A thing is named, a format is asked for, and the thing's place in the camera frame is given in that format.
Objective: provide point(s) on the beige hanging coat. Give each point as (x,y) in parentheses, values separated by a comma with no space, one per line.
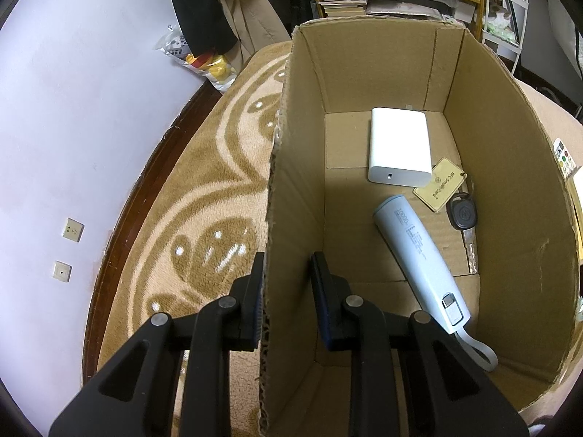
(255,24)

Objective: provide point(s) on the plastic snack bag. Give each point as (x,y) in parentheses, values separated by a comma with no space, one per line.
(214,67)

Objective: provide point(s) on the cardboard box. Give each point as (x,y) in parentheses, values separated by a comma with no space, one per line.
(320,199)

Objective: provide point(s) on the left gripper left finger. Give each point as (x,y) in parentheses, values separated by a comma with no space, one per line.
(167,360)

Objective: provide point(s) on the black hanging coat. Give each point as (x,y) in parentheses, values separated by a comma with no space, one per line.
(204,26)

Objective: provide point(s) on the white wire rack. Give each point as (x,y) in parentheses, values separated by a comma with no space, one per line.
(504,29)

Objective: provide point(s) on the white power bank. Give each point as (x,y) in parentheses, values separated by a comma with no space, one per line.
(399,148)

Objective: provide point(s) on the wall socket upper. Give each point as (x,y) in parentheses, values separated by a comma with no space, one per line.
(73,230)

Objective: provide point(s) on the white remote colored buttons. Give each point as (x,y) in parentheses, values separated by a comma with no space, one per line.
(564,159)

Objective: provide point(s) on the stack of books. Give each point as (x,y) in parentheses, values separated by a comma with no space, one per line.
(343,8)

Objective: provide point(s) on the wall socket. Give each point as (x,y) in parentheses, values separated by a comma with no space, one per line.
(73,230)
(61,271)

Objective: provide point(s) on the light blue cylindrical power bank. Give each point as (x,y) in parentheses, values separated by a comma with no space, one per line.
(429,277)

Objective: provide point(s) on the beige patterned carpet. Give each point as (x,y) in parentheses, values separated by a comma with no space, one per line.
(209,218)

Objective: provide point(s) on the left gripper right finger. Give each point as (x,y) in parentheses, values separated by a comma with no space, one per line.
(406,373)

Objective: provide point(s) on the wall socket lower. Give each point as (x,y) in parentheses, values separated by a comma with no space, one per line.
(61,271)

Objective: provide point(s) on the black car key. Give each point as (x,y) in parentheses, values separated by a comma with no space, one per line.
(462,213)

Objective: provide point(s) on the yellow tag card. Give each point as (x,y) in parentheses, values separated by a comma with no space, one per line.
(447,178)

